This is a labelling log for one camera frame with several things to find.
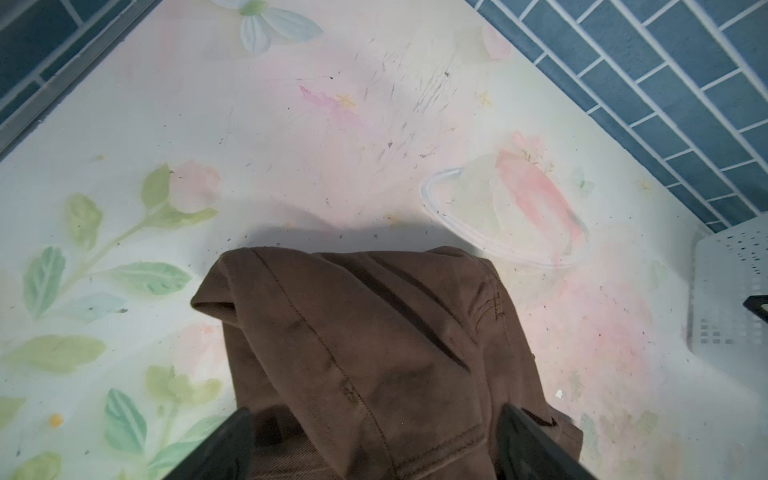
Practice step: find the white plastic perforated basket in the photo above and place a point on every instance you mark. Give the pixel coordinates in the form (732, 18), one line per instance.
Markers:
(728, 324)

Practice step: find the brown trousers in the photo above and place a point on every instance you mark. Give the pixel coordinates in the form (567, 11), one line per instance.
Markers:
(376, 365)

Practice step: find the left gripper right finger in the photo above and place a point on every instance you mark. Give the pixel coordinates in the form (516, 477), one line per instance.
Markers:
(526, 452)

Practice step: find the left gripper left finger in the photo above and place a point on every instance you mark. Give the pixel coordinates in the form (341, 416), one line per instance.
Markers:
(213, 449)

